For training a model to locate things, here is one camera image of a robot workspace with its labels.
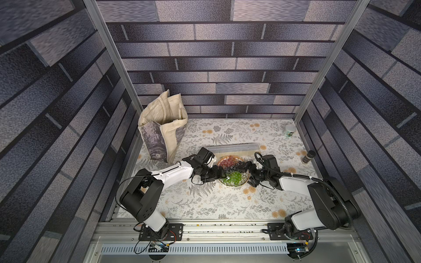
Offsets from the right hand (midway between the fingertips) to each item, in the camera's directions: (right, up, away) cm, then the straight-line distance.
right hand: (238, 172), depth 89 cm
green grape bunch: (-3, -3, -1) cm, 4 cm away
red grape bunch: (-5, +5, +4) cm, 8 cm away
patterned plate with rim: (+4, -2, +1) cm, 5 cm away
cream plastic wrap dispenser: (-1, +13, +9) cm, 16 cm away
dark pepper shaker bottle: (+42, +10, +2) cm, 43 cm away
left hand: (-9, -2, -5) cm, 11 cm away
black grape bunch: (-6, +1, +1) cm, 6 cm away
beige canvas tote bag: (-39, +26, -9) cm, 48 cm away
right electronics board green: (+23, -30, -19) cm, 42 cm away
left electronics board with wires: (-40, -29, -18) cm, 52 cm away
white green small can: (+39, +24, +21) cm, 51 cm away
